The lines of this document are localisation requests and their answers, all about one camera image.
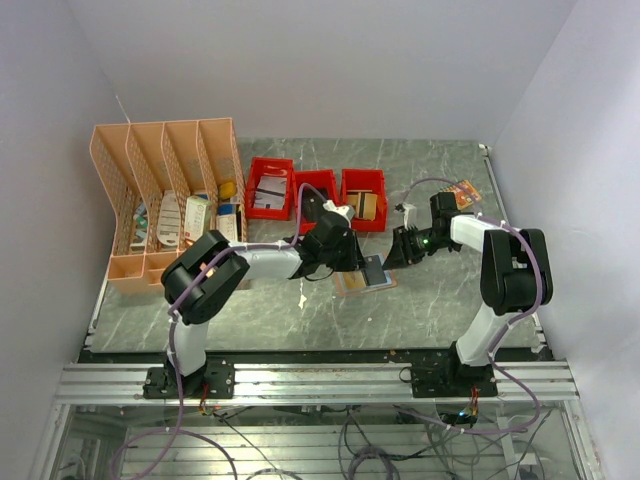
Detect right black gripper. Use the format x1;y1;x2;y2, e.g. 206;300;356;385
383;223;457;269

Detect black VIP card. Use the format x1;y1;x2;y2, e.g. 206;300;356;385
362;254;388;287

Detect gold VIP card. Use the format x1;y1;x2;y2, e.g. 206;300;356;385
342;271;367;292

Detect brown leather card holder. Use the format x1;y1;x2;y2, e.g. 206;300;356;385
333;254;397;297

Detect gold cards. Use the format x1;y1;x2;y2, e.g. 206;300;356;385
346;190;378;221

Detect red plastic bin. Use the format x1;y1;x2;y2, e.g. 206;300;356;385
341;168;388;233
245;157;294;221
293;169;338;235

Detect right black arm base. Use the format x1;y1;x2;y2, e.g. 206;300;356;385
399;352;498;398

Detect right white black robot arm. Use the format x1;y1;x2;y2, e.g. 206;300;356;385
383;192;553;398

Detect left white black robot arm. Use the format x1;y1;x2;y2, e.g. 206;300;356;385
144;207;365;398

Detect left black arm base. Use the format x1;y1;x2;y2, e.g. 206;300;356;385
143;361;235;400

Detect white black cards stack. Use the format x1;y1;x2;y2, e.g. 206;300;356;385
253;175;287;210

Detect orange spiral notepad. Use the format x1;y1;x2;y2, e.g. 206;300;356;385
442;180;482;210

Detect yellow round object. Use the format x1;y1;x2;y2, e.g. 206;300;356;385
218;181;237;201

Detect white green box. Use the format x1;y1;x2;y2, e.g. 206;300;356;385
184;195;212;242

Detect white oval package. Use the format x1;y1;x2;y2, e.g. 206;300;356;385
156;190;181;248

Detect pink mesh desk organizer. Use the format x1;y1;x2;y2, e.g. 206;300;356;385
88;117;250;296

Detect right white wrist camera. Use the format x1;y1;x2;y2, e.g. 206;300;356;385
395;202;417;229

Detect aluminium frame rails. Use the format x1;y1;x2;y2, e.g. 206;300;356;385
29;358;604;479

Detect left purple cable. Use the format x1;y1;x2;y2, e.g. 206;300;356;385
108;183;331;480

